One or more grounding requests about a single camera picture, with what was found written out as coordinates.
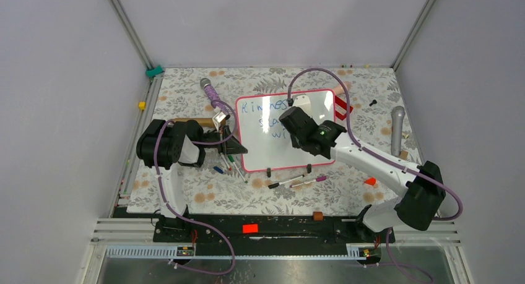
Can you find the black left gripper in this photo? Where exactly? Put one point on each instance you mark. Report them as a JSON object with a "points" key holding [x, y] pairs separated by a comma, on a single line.
{"points": [[231, 146]]}

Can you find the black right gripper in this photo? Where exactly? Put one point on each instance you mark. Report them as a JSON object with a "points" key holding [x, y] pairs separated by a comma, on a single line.
{"points": [[295, 143]]}

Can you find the pink framed whiteboard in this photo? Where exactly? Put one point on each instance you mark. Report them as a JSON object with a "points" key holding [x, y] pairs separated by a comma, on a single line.
{"points": [[268, 143]]}

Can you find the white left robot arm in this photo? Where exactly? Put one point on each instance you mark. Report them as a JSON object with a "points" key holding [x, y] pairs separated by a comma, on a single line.
{"points": [[165, 146]]}

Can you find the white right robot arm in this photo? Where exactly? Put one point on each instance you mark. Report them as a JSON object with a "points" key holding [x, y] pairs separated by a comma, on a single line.
{"points": [[419, 193]]}

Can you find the green capped marker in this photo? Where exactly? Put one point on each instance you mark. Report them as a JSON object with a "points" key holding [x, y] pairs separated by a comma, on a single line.
{"points": [[236, 167]]}

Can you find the red capped marker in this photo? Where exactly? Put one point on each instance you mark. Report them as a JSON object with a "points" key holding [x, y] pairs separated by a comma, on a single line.
{"points": [[226, 161]]}

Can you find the blue marker cap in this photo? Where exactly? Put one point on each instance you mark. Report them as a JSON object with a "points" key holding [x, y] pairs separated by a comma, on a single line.
{"points": [[219, 170]]}

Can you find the purple capped marker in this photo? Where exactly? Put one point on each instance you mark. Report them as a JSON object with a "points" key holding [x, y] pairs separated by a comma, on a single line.
{"points": [[316, 180]]}

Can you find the purple glitter microphone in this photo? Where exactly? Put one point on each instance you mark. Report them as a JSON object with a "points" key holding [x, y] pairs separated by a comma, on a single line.
{"points": [[212, 95]]}

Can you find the black capped marker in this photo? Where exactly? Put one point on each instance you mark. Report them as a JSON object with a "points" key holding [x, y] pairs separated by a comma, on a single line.
{"points": [[279, 183]]}

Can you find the floral patterned mat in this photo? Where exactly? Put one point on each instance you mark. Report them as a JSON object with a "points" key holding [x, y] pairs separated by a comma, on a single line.
{"points": [[343, 193]]}

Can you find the orange triangle block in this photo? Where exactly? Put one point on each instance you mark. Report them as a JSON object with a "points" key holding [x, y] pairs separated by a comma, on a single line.
{"points": [[370, 181]]}

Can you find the brown small block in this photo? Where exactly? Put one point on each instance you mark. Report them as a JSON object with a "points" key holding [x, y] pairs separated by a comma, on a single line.
{"points": [[318, 216]]}

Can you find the red tape label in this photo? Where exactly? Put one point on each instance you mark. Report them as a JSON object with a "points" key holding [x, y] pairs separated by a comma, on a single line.
{"points": [[250, 228]]}

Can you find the silver toy microphone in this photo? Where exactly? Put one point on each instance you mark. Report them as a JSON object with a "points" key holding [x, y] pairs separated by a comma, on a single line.
{"points": [[397, 117]]}

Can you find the green corner clamp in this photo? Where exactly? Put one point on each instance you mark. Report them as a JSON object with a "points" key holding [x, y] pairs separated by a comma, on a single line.
{"points": [[154, 71]]}

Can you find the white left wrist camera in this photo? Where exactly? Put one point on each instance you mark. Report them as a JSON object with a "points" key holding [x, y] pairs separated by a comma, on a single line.
{"points": [[219, 119]]}

